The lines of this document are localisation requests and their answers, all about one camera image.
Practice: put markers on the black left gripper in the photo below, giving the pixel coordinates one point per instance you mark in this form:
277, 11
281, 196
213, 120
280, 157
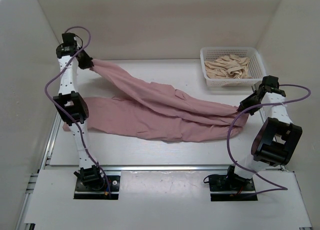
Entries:
87, 63

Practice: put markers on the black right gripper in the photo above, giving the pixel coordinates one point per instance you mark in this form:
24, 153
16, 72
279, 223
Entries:
244, 104

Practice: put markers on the pink trousers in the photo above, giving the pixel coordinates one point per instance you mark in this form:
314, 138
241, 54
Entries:
154, 111

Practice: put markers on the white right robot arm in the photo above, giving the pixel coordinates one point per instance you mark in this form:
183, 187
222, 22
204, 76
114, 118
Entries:
276, 141

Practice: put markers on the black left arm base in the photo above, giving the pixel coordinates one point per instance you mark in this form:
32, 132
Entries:
91, 184

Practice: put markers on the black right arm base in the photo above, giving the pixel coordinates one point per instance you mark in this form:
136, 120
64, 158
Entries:
230, 187

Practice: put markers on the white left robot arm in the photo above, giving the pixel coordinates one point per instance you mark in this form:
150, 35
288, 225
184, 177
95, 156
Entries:
72, 108

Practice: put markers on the beige trousers in basket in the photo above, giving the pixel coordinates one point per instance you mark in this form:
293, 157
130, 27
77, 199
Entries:
228, 67

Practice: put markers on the white plastic basket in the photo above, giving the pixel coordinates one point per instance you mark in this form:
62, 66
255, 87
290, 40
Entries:
256, 69

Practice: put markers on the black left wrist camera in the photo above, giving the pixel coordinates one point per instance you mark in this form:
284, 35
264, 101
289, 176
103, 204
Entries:
71, 38

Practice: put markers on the aluminium table frame rail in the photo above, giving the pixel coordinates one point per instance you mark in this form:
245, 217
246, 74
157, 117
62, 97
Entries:
47, 154

